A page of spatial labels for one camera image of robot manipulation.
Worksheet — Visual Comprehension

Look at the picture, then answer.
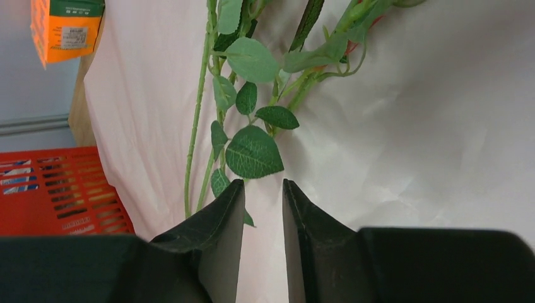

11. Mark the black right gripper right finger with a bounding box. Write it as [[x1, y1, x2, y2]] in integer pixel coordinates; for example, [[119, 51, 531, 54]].
[[282, 179, 534, 302]]

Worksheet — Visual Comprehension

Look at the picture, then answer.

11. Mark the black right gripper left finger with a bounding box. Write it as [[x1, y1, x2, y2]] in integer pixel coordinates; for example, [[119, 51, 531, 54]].
[[1, 179, 245, 302]]

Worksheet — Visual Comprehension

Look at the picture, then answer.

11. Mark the purple wrapping paper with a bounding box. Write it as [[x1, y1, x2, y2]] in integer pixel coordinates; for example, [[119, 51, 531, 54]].
[[85, 1, 534, 302]]

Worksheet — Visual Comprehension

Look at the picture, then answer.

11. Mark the red plastic shopping basket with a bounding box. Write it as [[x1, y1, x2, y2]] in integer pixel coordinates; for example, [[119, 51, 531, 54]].
[[1, 146, 134, 236]]

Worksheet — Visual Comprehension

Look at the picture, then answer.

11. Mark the orange cardboard box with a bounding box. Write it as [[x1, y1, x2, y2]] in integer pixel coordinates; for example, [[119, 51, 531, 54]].
[[30, 0, 105, 68]]

